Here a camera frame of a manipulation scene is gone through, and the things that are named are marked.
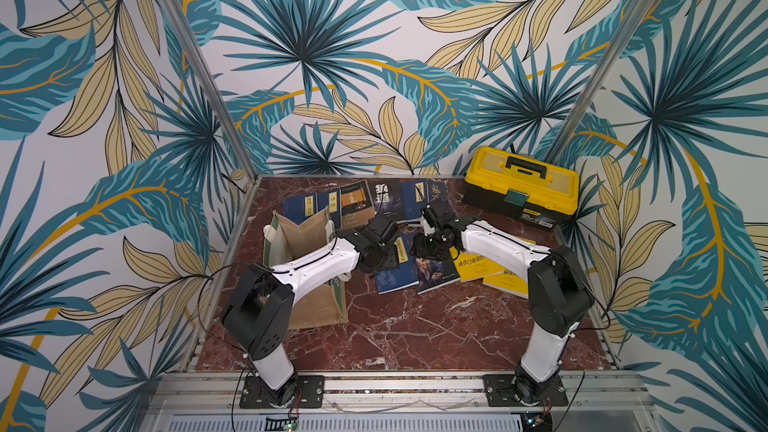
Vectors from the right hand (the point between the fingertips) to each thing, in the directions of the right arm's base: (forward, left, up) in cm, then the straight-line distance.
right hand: (416, 252), depth 91 cm
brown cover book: (+22, +19, -3) cm, 29 cm away
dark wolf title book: (+26, +8, -4) cm, 27 cm away
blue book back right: (+25, -2, -3) cm, 25 cm away
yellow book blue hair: (-2, -18, -6) cm, 19 cm away
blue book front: (-4, +3, -6) cm, 8 cm away
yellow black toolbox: (+16, -37, +9) cm, 41 cm away
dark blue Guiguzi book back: (+29, -11, -5) cm, 31 cm away
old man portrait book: (-5, -5, -6) cm, 9 cm away
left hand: (-5, +8, +2) cm, 10 cm away
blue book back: (+25, +28, -4) cm, 38 cm away
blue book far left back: (+21, +39, -4) cm, 45 cm away
